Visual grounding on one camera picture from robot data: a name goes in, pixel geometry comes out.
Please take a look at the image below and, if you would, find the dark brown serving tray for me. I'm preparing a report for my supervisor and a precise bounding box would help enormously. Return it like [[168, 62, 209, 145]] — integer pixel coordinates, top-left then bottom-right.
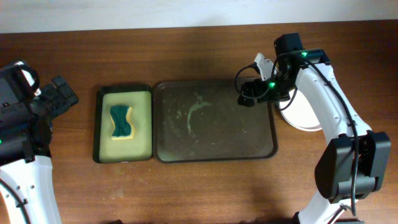
[[153, 80, 278, 164]]

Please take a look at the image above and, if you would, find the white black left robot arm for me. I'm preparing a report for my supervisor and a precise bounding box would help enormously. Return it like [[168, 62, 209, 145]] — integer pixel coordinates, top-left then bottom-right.
[[1, 60, 79, 223]]

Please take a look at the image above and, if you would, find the large yellow foam pad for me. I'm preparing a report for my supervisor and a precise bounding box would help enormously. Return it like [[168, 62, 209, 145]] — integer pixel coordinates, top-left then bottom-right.
[[98, 90, 153, 163]]

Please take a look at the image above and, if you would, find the small black sponge tray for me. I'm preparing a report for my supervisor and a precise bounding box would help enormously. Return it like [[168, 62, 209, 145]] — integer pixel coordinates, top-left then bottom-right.
[[92, 83, 154, 164]]

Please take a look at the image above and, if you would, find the yellow green scrub sponge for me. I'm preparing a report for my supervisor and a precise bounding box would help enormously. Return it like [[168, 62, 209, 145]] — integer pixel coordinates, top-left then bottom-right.
[[110, 105, 135, 140]]

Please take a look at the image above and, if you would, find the cream plate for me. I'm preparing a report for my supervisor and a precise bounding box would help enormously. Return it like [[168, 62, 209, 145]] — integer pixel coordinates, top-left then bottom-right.
[[276, 91, 322, 132]]

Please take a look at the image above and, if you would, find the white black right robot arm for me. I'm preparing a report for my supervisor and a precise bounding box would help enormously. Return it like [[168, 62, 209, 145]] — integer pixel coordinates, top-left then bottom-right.
[[234, 33, 391, 224]]

